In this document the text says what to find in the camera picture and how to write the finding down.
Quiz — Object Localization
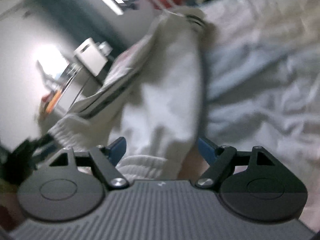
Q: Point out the pink bed sheet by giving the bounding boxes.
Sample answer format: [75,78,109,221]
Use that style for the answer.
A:
[175,0,320,230]

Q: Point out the white sweatpants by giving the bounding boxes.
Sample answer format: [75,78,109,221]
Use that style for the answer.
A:
[49,7,207,181]

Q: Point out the white black chair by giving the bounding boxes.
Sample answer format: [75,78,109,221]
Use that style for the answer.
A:
[73,38,114,91]

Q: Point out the dark teal left curtain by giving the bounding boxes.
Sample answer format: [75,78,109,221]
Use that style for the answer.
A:
[35,0,128,55]

